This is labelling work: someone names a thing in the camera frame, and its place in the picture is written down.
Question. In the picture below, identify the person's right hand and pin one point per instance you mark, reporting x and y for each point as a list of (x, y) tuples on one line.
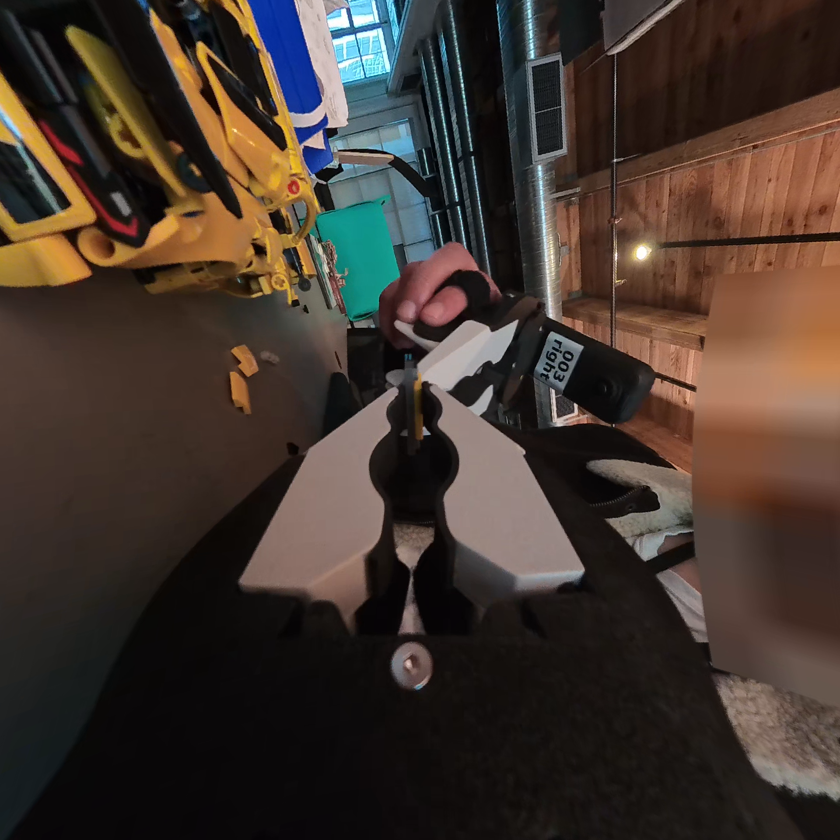
[(420, 279)]

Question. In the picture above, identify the brown wooden model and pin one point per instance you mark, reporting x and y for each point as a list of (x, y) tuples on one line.
[(338, 279)]

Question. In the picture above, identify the light grey holed beam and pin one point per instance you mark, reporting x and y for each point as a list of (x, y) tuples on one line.
[(269, 356)]

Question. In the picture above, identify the white vent grille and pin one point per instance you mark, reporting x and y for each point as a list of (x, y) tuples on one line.
[(546, 108), (563, 407)]

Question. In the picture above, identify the blue plastic bin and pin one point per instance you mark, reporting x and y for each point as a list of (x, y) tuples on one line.
[(282, 65)]

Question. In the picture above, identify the yellow toy brick car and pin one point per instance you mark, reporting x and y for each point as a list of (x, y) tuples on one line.
[(164, 164)]

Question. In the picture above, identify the silver ventilation duct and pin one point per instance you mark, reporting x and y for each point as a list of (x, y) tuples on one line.
[(535, 229)]

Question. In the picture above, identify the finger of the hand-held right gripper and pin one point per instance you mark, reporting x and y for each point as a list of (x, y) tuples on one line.
[(466, 354), (482, 397)]

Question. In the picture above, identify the small yellow black brick assembly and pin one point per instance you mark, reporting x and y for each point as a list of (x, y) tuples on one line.
[(409, 443)]

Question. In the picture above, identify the grey desk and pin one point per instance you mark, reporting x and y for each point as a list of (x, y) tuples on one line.
[(131, 492)]

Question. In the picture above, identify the teal board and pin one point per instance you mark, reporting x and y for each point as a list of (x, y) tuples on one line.
[(361, 262)]

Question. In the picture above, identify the black panel desk lamp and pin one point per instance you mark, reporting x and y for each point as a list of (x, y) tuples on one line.
[(387, 161)]

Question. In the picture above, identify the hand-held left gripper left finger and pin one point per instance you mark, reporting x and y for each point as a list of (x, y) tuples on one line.
[(315, 525)]

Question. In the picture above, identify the grey ceiling unit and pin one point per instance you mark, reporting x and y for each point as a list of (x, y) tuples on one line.
[(643, 19)]

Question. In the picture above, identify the ceiling lamp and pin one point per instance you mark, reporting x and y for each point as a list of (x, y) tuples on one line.
[(642, 252)]

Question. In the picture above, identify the yellow curved slope piece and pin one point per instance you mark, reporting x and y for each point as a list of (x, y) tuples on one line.
[(239, 392), (244, 361)]

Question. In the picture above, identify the white patterned paper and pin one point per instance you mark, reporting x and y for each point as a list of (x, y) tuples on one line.
[(325, 65)]

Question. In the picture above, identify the window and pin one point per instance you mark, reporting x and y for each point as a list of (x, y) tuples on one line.
[(361, 46)]

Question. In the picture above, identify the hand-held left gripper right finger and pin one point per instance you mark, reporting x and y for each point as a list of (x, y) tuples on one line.
[(512, 525)]

